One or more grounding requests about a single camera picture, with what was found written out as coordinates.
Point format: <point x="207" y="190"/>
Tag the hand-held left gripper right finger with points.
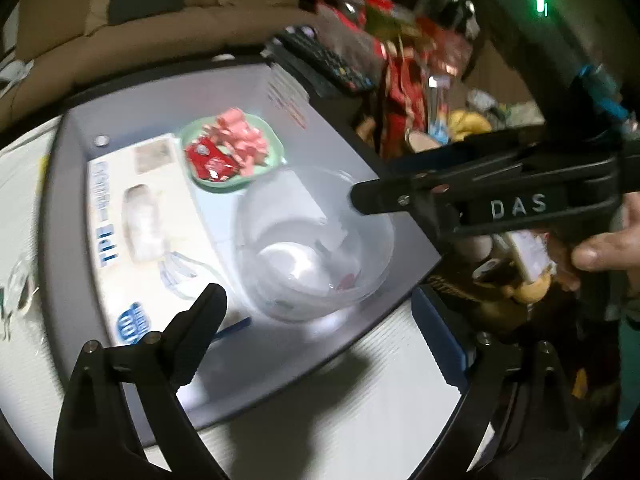
<point x="440" y="330"/>

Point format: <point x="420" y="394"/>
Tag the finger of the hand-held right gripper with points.
<point x="390" y="195"/>
<point x="500" y="147"/>

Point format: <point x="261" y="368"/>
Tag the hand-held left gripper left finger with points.
<point x="205" y="310"/>

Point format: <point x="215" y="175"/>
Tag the grey box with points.
<point x="320" y="125"/>

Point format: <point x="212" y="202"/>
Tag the clear plastic bucket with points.
<point x="310" y="270"/>

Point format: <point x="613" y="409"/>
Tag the green dish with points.
<point x="274" y="150"/>

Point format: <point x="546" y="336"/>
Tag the red snack packet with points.
<point x="207" y="160"/>

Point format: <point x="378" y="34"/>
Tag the pink candies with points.
<point x="240" y="132"/>

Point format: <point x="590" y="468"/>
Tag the person's right hand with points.
<point x="600" y="255"/>

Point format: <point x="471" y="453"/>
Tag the bunch of bananas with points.
<point x="470" y="122"/>

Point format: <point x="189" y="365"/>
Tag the brown and yellow object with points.
<point x="500" y="282"/>

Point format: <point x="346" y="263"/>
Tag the pile of colourful packages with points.
<point x="400" y="85"/>

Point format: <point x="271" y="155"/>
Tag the white printed carton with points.
<point x="150" y="210"/>

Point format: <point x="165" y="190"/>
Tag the black remote control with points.
<point x="325" y="60"/>

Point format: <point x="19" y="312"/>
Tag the brown sofa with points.
<point x="150" y="45"/>

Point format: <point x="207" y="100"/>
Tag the white garment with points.
<point x="15" y="70"/>

